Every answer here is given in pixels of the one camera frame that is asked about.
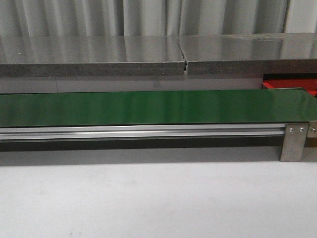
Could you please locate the green conveyor belt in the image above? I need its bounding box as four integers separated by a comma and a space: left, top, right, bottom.
0, 89, 317, 127

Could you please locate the right grey stone slab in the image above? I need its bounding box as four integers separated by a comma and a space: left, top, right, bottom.
178, 33, 317, 75

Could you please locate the grey stone slab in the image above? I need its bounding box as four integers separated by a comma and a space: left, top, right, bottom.
178, 33, 317, 75
0, 36, 185, 77

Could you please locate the left grey stone slab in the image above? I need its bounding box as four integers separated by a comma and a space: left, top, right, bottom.
0, 36, 185, 77

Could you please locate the red plastic bin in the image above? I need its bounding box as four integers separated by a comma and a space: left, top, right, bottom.
263, 73, 317, 97

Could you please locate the grey curtain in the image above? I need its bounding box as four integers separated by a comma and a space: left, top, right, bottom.
0, 0, 317, 37

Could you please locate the aluminium conveyor frame rail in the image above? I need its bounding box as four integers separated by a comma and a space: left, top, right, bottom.
0, 123, 286, 141

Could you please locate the steel conveyor support bracket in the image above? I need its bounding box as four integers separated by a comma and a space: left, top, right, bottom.
280, 123, 309, 162

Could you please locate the steel end bracket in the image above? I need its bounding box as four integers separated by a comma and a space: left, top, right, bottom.
307, 121, 317, 138

